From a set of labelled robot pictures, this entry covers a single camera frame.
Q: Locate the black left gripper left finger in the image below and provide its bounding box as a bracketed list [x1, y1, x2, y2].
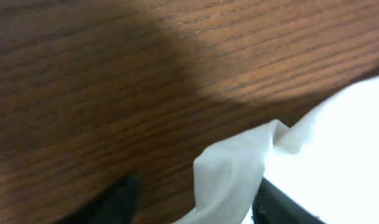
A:
[57, 175, 139, 224]

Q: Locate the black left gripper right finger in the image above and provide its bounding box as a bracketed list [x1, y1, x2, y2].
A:
[252, 178, 324, 224]

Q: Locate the white printed t-shirt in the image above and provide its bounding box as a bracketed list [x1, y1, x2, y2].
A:
[180, 76, 379, 223]

